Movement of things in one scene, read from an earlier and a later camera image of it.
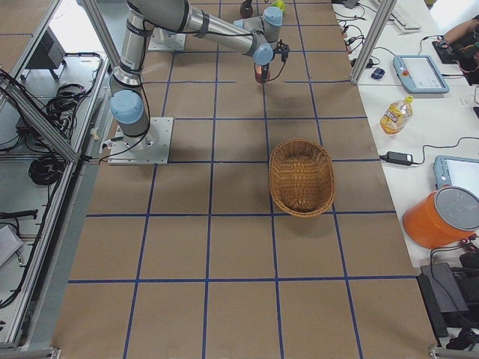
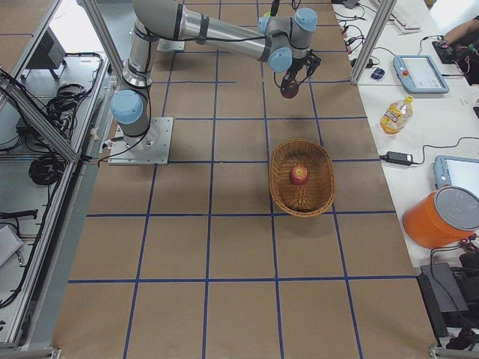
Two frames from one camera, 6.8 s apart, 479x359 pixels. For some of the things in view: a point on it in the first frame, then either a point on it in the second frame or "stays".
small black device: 378,73 stays
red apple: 259,73 → 299,175
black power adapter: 399,158 stays
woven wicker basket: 301,178 stays
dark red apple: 246,10 → 293,89
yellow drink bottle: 397,117 stays
